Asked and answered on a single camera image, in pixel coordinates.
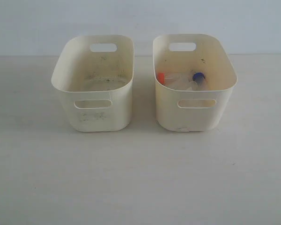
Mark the blue-capped clear tube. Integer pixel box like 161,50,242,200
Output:
191,72,206,89

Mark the orange-capped clear tube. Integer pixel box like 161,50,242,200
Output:
157,72,178,86

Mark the cream plastic bin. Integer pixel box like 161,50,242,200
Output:
51,35,134,132
153,34,237,132

